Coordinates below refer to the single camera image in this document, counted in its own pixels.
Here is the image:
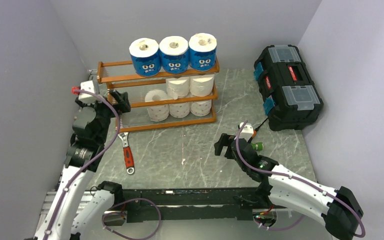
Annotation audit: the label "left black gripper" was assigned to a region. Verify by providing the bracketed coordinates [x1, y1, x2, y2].
[76, 89, 130, 144]

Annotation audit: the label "white roll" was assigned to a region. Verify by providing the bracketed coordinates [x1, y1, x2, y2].
[165, 76, 190, 100]
[144, 89, 170, 122]
[169, 102, 191, 119]
[190, 100, 212, 117]

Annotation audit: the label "blue roll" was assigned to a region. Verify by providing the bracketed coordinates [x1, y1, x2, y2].
[188, 33, 217, 72]
[129, 37, 162, 77]
[159, 36, 190, 74]

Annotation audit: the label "orange wooden two-tier shelf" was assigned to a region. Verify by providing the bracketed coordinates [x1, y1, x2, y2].
[96, 58, 220, 132]

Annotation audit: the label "white roll sideways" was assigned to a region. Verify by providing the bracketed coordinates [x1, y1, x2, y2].
[189, 74, 215, 97]

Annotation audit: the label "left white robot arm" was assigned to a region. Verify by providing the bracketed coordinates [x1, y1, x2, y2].
[33, 90, 131, 240]

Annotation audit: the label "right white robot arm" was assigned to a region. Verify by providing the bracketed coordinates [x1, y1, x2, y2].
[214, 133, 364, 240]

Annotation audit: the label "green and white pipe fitting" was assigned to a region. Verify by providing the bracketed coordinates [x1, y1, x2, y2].
[251, 142, 264, 151]

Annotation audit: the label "black plastic toolbox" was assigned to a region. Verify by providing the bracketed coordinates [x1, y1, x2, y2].
[253, 44, 324, 131]

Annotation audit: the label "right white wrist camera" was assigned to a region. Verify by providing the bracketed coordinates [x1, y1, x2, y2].
[238, 122, 255, 141]

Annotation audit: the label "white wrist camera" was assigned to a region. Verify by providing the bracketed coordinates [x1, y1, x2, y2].
[71, 80, 100, 104]
[238, 122, 255, 141]

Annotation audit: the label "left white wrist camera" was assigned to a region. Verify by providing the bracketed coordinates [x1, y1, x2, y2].
[71, 80, 100, 104]

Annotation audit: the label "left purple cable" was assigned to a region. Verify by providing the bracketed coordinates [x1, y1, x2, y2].
[42, 88, 122, 240]

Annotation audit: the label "purple cable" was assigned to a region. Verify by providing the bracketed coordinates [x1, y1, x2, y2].
[42, 88, 122, 240]
[234, 120, 367, 239]

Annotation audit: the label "red handled tool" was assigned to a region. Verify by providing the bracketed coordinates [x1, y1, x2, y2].
[118, 132, 135, 175]

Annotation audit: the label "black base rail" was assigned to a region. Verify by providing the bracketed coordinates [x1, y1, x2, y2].
[104, 187, 279, 226]

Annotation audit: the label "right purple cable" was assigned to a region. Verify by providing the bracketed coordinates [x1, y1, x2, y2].
[234, 120, 367, 239]

